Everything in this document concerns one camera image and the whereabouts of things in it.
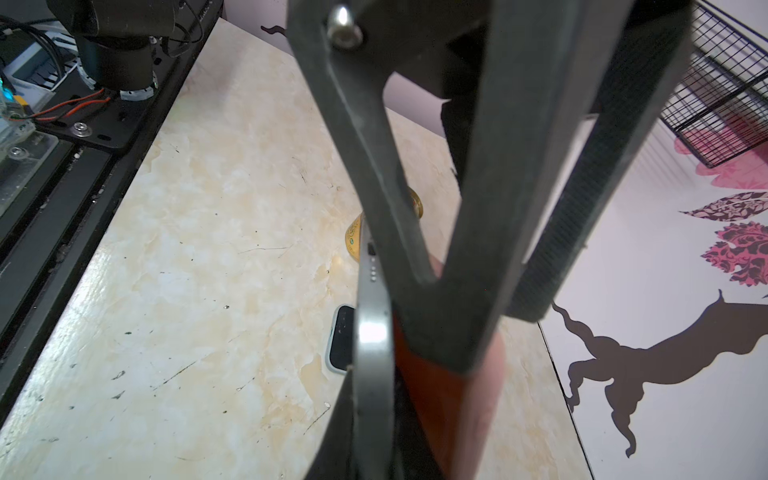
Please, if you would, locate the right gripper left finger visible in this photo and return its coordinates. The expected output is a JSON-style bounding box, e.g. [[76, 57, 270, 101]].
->
[[305, 371, 358, 480]]

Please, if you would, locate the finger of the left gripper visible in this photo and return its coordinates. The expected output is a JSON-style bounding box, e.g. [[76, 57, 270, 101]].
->
[[286, 1, 632, 374], [506, 1, 693, 322]]

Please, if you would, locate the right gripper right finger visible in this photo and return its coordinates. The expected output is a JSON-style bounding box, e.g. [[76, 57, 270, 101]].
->
[[392, 369, 444, 480]]

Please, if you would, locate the pink phone case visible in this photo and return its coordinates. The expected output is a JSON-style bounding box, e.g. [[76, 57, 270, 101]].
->
[[392, 254, 508, 480]]

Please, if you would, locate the green gold drink can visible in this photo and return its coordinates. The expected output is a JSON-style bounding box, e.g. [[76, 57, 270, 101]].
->
[[344, 189, 424, 262]]

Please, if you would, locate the black wire basket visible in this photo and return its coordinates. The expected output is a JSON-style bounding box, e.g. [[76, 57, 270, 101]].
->
[[660, 1, 767, 169]]

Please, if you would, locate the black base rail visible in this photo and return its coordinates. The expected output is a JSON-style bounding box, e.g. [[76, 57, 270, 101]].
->
[[1, 1, 224, 415]]

